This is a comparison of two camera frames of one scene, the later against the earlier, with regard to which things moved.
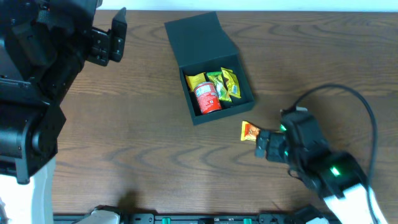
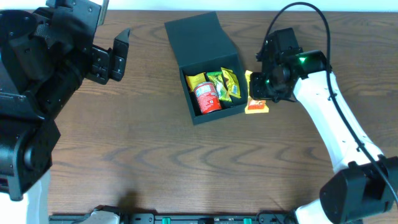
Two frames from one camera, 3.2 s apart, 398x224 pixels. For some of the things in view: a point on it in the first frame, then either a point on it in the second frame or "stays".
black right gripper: (277, 147) → (257, 86)
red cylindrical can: (208, 98) stays
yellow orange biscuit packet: (249, 132) → (254, 106)
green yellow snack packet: (216, 78) stays
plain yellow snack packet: (232, 83) stays
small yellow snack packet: (193, 80) stays
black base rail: (296, 216) stays
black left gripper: (101, 47) → (99, 65)
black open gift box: (201, 45) stays
